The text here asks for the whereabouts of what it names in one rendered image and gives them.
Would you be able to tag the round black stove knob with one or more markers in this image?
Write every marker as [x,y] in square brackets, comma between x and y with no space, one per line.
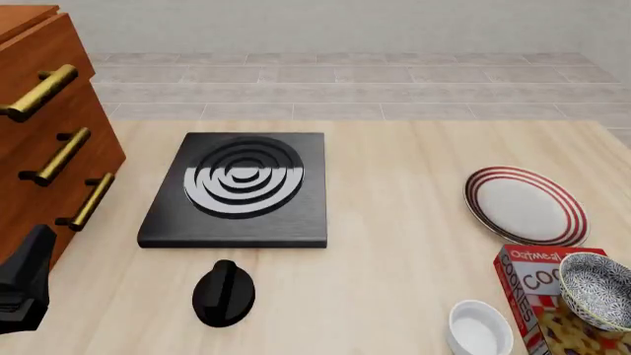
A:
[224,296]

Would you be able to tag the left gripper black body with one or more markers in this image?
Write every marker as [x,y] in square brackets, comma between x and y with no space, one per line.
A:
[22,303]

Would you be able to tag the flat black stove plate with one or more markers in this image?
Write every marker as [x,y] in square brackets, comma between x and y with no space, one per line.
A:
[236,225]

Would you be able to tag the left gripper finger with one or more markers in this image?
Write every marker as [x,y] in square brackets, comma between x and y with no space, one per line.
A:
[34,255]

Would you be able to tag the small white ramekin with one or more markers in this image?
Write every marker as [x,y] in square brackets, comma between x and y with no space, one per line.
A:
[478,329]

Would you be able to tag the black white patterned bowl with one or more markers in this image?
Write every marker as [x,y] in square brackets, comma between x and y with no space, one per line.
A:
[599,284]

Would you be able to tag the red oatmeal cookies box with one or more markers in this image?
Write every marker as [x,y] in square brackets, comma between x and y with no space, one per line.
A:
[535,281]

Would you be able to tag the wooden cabinet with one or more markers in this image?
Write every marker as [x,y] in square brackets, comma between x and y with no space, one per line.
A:
[29,33]

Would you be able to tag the white plate with red rings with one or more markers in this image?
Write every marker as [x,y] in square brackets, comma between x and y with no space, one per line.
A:
[525,207]

